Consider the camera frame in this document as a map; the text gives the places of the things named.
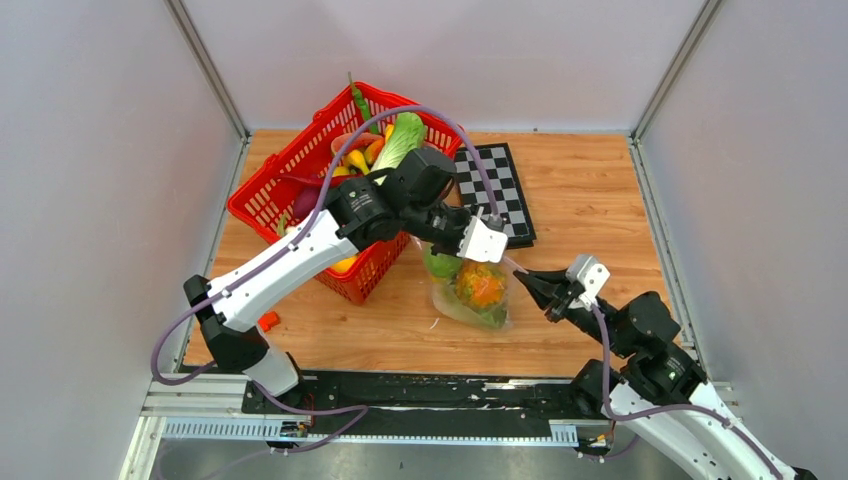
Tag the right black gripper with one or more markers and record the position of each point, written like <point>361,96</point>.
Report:
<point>548,288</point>

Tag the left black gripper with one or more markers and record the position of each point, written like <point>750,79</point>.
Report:
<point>452,248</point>

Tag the small green round cabbage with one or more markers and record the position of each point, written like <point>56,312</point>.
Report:
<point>441,267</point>

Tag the orange toy pineapple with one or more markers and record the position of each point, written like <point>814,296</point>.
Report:
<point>480,284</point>

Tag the clear zip top bag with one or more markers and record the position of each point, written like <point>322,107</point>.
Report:
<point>507,265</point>

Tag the red plastic basket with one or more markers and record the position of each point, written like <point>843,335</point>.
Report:
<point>266,199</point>

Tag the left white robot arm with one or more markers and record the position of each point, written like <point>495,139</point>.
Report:
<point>356,214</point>

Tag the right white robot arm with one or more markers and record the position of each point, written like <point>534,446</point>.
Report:
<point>648,383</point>

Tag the black white checkerboard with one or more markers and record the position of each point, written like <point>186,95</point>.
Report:
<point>500,169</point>

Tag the long green cabbage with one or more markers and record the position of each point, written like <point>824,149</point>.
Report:
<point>408,134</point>

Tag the yellow mango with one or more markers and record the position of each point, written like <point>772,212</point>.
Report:
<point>343,266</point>

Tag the purple eggplant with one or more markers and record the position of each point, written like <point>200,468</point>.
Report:
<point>306,202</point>

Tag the small orange block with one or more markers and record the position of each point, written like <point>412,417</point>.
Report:
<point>268,321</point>

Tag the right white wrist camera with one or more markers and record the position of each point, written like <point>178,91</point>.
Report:
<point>589,273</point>

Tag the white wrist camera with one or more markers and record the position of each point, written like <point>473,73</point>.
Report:
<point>484,240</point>
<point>589,273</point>

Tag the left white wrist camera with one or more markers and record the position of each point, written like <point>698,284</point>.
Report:
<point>484,240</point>

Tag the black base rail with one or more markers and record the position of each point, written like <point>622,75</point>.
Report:
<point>387,408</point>

